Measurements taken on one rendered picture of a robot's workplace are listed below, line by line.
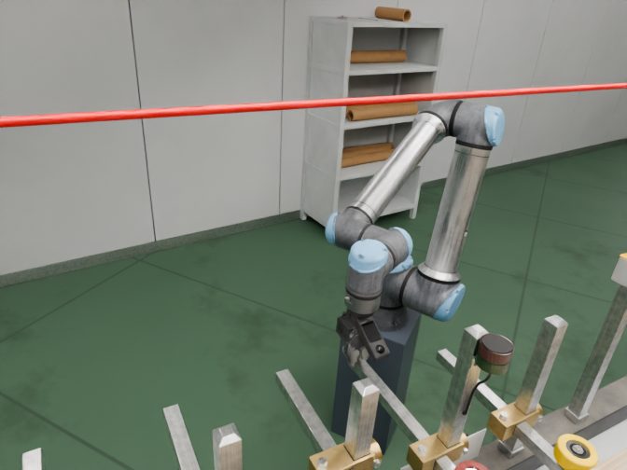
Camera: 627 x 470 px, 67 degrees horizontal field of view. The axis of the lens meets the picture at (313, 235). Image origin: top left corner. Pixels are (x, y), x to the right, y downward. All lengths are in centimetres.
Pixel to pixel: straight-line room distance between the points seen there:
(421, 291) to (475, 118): 60
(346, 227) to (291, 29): 243
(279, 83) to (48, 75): 145
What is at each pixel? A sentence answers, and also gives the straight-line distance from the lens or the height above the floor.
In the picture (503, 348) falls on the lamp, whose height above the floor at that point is 118.
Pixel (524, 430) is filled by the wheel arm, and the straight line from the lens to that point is 131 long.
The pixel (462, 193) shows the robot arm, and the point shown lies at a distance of 161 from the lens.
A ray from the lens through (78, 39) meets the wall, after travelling 309.
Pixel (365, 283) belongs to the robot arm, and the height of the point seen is 112.
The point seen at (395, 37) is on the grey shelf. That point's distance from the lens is 412.
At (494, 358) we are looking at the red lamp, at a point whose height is 117.
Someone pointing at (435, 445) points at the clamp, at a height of 87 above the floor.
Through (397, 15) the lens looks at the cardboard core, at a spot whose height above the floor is 159.
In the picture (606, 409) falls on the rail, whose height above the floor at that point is 70.
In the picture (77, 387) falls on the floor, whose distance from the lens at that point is 261.
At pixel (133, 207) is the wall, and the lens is 340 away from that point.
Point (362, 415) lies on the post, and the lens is 89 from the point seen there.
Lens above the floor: 174
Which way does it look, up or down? 28 degrees down
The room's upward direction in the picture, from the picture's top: 4 degrees clockwise
